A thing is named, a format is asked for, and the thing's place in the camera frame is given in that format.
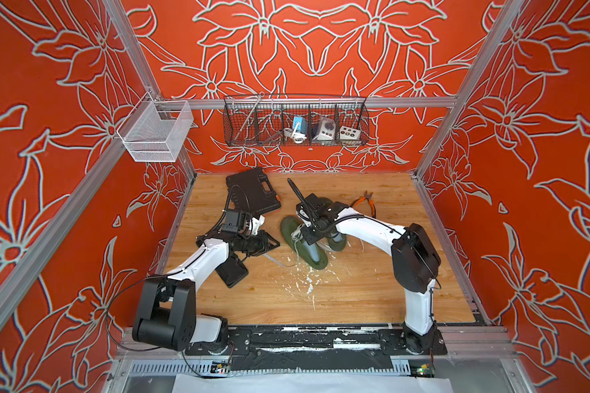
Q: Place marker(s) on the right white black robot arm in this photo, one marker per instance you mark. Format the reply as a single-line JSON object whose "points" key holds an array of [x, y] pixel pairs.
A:
{"points": [[414, 259]]}

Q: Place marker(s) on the clear plastic wall bin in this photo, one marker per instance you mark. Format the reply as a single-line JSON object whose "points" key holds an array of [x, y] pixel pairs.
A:
{"points": [[150, 138]]}

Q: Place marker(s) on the white round socket adapter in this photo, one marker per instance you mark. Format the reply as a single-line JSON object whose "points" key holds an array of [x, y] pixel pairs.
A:
{"points": [[325, 130]]}

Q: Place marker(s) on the black plastic tool case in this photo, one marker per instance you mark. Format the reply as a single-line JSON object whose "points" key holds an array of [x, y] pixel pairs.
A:
{"points": [[252, 192]]}

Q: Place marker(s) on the black wire wall basket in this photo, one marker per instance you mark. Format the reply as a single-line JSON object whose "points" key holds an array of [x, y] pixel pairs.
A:
{"points": [[274, 120]]}

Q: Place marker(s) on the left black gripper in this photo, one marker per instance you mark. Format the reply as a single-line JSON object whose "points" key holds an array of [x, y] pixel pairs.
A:
{"points": [[262, 243]]}

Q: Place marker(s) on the blue white box in basket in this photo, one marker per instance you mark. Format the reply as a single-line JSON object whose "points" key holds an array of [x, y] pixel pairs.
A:
{"points": [[299, 125]]}

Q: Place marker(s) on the orange black pliers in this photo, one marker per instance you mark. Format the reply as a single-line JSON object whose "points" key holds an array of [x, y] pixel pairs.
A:
{"points": [[366, 198]]}

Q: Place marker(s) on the green canvas shoe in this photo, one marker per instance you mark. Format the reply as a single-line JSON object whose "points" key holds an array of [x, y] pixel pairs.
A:
{"points": [[290, 229], [329, 214]]}

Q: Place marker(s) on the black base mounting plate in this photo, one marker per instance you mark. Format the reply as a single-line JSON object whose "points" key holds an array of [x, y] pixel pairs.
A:
{"points": [[319, 349]]}

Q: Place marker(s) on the black flat pad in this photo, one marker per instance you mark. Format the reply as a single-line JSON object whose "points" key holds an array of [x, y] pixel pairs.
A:
{"points": [[232, 271]]}

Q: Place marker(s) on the white dotted cube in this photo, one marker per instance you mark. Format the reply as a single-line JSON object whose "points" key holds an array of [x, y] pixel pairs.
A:
{"points": [[349, 135]]}

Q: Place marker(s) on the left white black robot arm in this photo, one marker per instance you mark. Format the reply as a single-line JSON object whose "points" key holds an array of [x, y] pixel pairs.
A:
{"points": [[167, 316]]}

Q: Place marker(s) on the grey insole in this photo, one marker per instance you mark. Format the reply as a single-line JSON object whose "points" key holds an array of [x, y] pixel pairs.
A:
{"points": [[317, 255]]}

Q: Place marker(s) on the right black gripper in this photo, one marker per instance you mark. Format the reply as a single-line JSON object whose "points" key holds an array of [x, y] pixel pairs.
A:
{"points": [[306, 236]]}

